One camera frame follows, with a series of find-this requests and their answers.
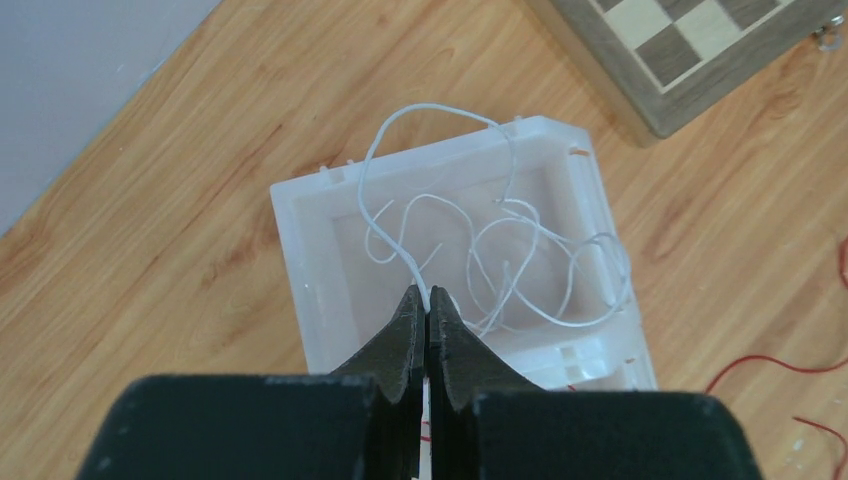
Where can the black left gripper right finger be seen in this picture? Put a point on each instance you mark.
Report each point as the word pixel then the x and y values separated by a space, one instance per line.
pixel 489 422

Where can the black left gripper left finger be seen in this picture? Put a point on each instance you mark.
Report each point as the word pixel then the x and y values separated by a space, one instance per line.
pixel 360 421

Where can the white three-compartment plastic bin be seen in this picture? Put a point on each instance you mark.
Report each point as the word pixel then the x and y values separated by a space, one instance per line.
pixel 514 223

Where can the wooden chessboard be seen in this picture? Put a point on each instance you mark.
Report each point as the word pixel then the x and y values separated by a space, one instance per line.
pixel 660 64

